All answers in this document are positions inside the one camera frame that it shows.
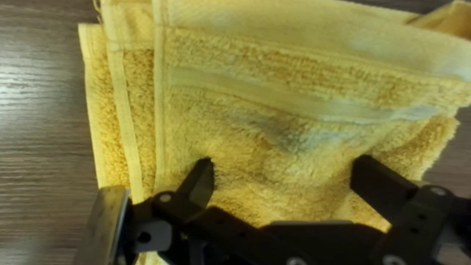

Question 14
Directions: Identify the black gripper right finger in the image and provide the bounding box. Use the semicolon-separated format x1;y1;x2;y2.
349;153;471;265

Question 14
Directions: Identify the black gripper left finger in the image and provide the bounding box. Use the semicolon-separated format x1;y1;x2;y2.
72;156;218;265

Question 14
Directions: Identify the yellow towel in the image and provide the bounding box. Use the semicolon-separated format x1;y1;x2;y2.
77;0;471;265

